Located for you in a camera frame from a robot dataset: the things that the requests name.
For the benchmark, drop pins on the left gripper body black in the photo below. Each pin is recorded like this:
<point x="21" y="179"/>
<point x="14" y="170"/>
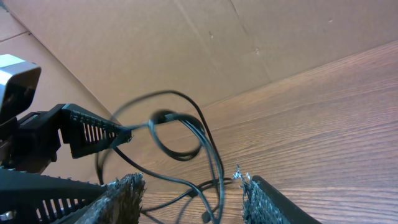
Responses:
<point x="31" y="143"/>

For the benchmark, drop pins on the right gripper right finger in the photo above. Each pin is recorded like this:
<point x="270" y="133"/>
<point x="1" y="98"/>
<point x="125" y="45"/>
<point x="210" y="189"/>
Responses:
<point x="264" y="204"/>

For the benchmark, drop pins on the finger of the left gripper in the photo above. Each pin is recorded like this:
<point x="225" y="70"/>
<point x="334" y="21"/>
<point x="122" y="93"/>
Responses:
<point x="88" y="133"/>

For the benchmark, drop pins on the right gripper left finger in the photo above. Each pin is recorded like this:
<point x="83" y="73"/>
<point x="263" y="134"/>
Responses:
<point x="35" y="198"/>

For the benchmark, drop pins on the cardboard sheet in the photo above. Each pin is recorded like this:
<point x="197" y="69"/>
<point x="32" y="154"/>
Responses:
<point x="303" y="93"/>

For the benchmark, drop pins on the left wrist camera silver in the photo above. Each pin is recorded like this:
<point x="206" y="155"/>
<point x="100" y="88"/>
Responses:
<point x="19" y="80"/>

